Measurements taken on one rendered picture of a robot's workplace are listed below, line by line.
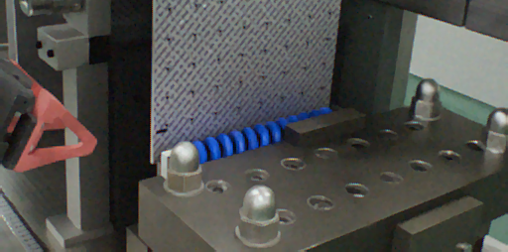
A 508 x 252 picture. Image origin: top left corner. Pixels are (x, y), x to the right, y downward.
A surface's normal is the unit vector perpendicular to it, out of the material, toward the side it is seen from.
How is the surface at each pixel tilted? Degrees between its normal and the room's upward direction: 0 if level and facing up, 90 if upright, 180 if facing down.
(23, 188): 0
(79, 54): 90
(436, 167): 0
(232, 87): 90
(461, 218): 90
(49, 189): 0
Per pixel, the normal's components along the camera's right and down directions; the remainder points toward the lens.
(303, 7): 0.55, 0.32
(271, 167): 0.04, -0.93
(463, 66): -0.83, 0.17
